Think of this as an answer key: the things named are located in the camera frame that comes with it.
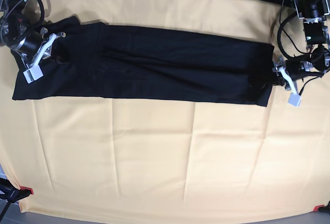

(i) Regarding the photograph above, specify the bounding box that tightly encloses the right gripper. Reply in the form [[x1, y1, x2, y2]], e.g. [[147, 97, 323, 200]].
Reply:
[[11, 27, 68, 68]]

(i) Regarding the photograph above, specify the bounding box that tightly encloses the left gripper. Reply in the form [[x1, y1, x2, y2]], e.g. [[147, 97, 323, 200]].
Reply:
[[268, 56, 327, 95]]

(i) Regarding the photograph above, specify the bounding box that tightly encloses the black T-shirt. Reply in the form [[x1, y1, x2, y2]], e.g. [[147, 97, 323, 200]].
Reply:
[[12, 16, 274, 107]]

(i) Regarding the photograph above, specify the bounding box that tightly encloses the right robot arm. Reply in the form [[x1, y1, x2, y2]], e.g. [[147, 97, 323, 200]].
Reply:
[[1, 0, 65, 70]]

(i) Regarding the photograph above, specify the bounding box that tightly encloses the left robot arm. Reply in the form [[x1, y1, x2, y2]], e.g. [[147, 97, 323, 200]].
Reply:
[[274, 0, 329, 99]]

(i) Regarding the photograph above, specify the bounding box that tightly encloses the yellow tablecloth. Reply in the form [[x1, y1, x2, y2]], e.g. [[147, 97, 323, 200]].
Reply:
[[0, 0, 330, 221]]

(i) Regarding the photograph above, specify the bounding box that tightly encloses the right red black clamp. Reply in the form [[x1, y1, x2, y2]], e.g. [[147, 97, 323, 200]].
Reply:
[[313, 202, 330, 214]]

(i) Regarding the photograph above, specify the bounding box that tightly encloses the red black clamp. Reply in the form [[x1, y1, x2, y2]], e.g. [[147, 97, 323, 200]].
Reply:
[[1, 178, 34, 206], [313, 202, 330, 214]]

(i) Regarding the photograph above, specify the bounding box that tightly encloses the left red black clamp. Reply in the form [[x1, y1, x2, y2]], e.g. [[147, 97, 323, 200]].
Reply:
[[1, 178, 34, 206]]

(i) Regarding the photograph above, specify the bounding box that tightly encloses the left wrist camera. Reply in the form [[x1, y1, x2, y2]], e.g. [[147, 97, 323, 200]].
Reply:
[[288, 93, 302, 107]]

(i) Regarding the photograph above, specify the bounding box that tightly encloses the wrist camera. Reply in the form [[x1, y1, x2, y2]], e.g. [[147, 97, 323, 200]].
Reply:
[[23, 65, 43, 84], [288, 93, 302, 107]]

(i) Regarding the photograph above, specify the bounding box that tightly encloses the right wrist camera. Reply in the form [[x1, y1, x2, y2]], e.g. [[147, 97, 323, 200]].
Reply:
[[23, 65, 43, 84]]

